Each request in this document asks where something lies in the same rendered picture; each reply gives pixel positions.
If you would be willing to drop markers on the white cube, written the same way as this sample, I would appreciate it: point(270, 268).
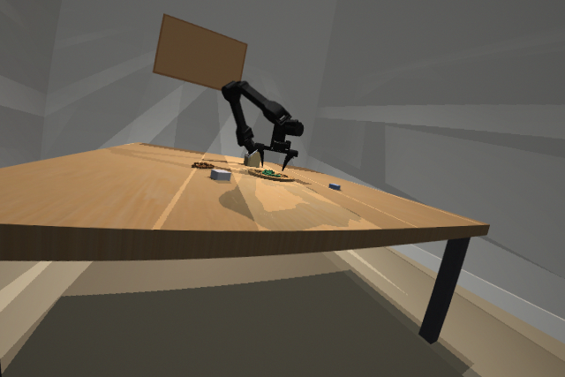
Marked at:
point(220, 175)

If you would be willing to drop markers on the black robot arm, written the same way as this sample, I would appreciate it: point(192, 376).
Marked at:
point(271, 110)

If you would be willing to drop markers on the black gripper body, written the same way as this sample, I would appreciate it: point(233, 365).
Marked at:
point(289, 152)

